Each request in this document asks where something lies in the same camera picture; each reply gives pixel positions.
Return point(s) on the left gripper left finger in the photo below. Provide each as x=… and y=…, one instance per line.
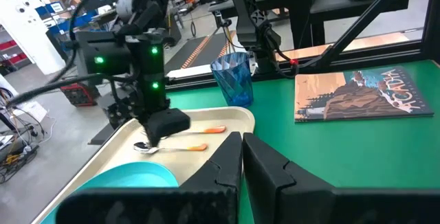
x=223, y=172

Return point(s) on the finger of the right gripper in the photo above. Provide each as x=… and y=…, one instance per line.
x=168, y=124

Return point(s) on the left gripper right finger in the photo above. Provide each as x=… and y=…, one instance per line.
x=264, y=176

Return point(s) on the teal round plate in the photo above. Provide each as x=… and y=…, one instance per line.
x=137, y=176

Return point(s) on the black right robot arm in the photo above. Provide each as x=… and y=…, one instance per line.
x=148, y=62

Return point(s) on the beige plastic tray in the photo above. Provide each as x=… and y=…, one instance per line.
x=113, y=157

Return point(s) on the blue faceted plastic cup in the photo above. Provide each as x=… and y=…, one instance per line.
x=233, y=83

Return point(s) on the red and black floor box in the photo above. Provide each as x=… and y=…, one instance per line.
x=79, y=95

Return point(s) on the black hazard-striped floor mat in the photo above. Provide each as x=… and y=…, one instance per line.
x=214, y=47
x=178, y=59

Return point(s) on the white pillar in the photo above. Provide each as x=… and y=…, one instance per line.
x=31, y=42

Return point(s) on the Acadia picture book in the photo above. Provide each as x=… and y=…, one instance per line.
x=361, y=97

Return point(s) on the shelf with red bins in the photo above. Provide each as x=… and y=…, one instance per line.
x=10, y=54

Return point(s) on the black keyboard table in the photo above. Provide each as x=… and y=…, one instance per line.
x=343, y=7

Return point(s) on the black diagonal support bar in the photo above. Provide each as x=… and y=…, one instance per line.
x=364, y=18

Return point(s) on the black aluminium rig frame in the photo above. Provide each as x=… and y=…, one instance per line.
x=378, y=54

